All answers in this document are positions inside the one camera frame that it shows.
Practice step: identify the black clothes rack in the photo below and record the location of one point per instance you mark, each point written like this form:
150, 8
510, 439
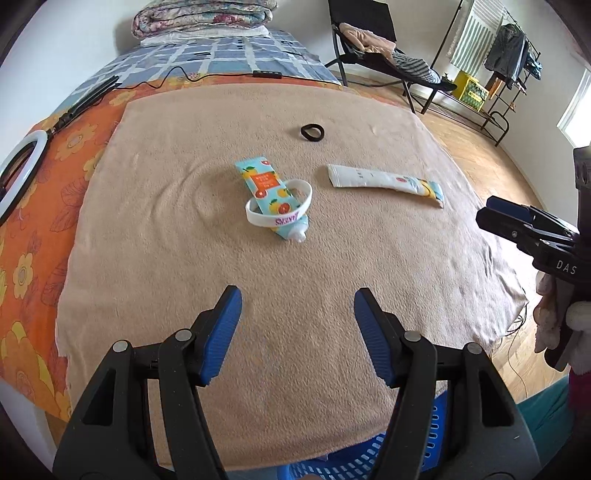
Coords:
501, 124

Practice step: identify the fruit print tube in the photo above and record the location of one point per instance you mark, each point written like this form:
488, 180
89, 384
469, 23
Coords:
258, 177

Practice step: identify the white wristband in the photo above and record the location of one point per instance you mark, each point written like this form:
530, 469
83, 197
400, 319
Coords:
277, 221

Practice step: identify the white orange tube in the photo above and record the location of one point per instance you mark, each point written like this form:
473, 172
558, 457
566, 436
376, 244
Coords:
369, 177

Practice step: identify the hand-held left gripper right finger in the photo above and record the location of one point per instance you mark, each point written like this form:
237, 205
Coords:
371, 337

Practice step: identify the window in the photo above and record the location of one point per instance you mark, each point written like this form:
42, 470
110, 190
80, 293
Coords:
577, 110

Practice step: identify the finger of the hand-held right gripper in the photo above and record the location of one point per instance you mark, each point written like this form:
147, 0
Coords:
512, 206
503, 226

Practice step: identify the dark jacket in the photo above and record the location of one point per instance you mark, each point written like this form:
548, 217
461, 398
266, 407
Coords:
508, 55

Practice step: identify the tan towel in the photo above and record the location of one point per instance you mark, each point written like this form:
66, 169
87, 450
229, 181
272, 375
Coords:
277, 277

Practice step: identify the blue plastic basket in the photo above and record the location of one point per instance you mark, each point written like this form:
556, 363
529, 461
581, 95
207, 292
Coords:
351, 464

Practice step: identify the teal garment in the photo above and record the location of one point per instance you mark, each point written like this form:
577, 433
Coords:
534, 67

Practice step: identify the beige garment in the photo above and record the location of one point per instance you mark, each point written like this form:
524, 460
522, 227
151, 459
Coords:
369, 39

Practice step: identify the striped garment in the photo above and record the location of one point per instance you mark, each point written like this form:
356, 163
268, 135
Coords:
415, 67

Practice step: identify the green striped towel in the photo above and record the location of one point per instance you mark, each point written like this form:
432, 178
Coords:
475, 37

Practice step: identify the yellow crate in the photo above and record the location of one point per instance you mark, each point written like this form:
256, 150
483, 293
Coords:
471, 90

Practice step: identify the folded floral quilt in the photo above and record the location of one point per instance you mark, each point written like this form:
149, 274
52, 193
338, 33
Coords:
203, 16

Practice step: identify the blue plaid bed sheet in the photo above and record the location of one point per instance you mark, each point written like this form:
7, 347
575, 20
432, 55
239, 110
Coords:
221, 55

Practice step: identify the person's right hand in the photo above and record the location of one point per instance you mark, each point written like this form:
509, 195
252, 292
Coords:
545, 318

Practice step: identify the folded white cloth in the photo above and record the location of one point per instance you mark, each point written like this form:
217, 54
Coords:
198, 37

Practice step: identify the teal mat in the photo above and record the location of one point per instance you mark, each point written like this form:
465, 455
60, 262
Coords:
545, 415

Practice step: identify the orange floral bed sheet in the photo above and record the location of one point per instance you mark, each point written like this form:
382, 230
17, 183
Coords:
32, 277

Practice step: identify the black folding chair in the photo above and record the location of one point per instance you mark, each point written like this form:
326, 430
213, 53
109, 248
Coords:
360, 14

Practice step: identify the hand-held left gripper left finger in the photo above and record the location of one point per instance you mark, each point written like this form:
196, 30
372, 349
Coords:
224, 332

